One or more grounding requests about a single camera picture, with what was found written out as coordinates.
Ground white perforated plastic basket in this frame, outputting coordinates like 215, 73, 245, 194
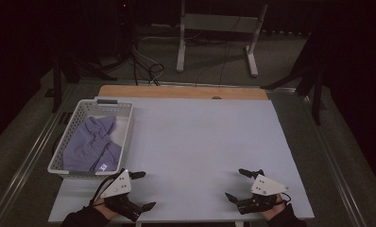
47, 98, 135, 180

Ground thin black hanging cable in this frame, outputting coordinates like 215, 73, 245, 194
218, 15, 241, 87

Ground white floor cable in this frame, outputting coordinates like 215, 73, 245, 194
135, 36, 163, 81

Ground looped black floor cable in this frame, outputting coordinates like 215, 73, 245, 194
130, 46, 165, 87

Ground white metal stand frame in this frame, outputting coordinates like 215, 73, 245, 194
176, 0, 269, 79

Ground black tripod stand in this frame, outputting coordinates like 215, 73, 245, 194
43, 53, 118, 114
260, 31, 326, 127

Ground purple shorts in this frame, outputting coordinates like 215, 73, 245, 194
62, 115, 123, 173

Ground dark equipment with red light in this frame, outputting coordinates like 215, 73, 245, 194
113, 0, 137, 61

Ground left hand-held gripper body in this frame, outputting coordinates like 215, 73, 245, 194
100, 168, 145, 222

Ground person's right hand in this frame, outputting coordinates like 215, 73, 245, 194
260, 193, 293, 221

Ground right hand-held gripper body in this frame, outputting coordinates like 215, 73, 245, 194
236, 174, 290, 216

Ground left hand-held gripper black cable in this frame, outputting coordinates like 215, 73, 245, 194
89, 169, 124, 207

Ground person's left hand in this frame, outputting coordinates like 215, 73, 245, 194
93, 198, 119, 220

